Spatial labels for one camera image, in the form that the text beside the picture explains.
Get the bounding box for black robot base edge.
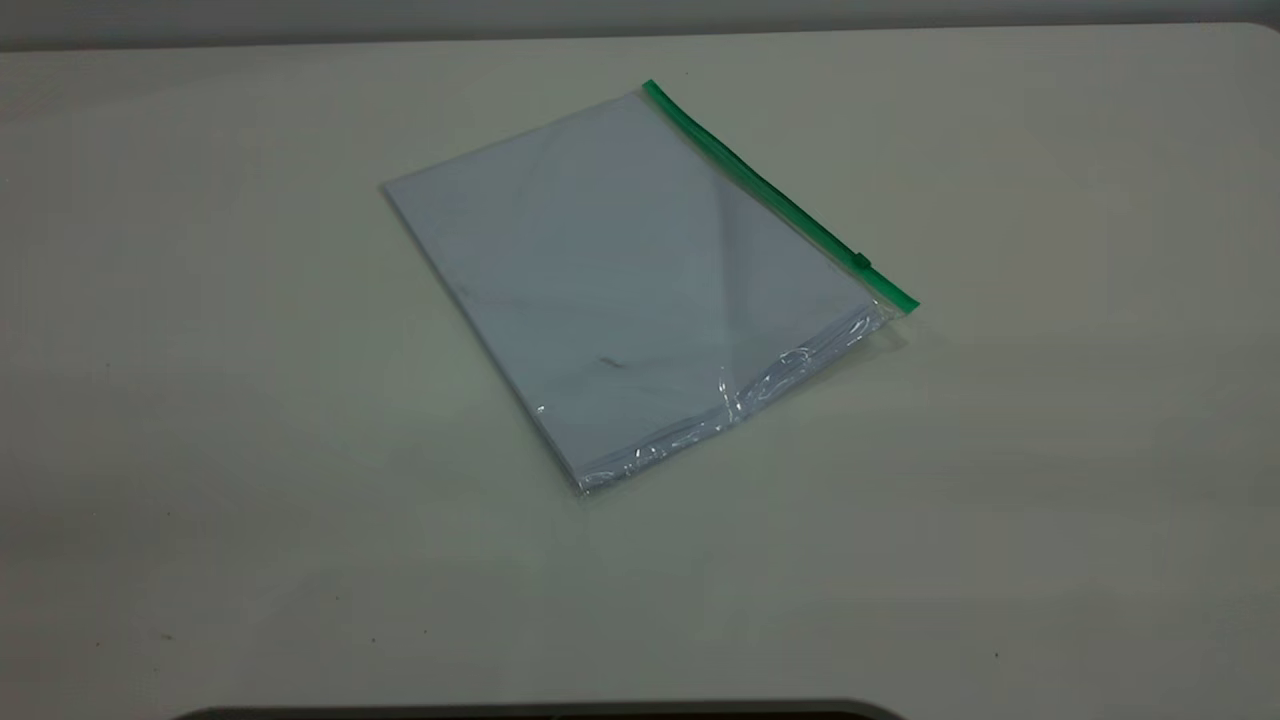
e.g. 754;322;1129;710
175;698;906;720

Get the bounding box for clear zip bag green zipper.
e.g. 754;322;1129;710
382;79;921;498

